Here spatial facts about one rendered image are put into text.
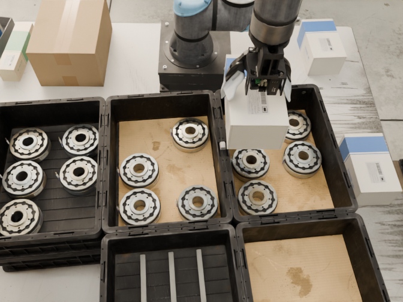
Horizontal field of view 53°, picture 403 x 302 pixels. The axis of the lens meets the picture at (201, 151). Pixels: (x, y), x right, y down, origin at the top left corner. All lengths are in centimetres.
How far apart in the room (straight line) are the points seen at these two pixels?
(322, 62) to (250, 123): 74
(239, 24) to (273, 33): 59
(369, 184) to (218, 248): 48
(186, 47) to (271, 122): 60
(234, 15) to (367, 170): 60
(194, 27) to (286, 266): 75
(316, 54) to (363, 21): 155
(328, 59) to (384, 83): 119
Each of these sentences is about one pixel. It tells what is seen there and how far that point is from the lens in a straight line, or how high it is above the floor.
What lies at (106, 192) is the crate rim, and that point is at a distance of 100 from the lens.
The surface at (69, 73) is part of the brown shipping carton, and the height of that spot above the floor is 77.
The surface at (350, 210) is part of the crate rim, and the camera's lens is 101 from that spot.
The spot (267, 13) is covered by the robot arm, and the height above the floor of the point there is 137.
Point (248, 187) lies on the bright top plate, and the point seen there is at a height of 86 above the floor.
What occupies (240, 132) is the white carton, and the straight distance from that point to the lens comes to 84.
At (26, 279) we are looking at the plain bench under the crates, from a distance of 121.
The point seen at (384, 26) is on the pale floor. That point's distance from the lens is 306.
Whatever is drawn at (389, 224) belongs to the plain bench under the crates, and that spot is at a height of 70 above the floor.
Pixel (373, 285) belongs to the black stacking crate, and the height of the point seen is 90.
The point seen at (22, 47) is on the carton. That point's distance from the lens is 161.
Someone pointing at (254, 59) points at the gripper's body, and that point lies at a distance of 78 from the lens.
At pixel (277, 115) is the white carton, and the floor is 114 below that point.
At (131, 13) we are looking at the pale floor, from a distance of 287.
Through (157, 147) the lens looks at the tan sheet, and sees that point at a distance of 115.
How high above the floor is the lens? 179
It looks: 58 degrees down
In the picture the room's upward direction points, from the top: 3 degrees clockwise
